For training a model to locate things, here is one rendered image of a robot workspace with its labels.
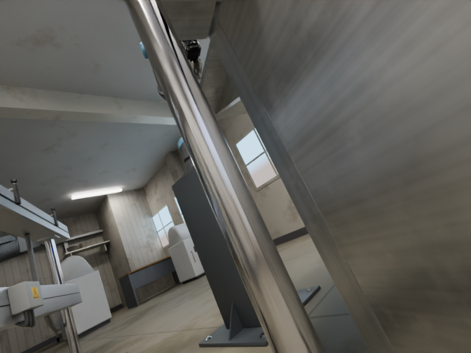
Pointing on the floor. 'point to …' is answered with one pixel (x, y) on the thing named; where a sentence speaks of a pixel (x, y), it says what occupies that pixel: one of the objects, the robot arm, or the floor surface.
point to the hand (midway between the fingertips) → (198, 77)
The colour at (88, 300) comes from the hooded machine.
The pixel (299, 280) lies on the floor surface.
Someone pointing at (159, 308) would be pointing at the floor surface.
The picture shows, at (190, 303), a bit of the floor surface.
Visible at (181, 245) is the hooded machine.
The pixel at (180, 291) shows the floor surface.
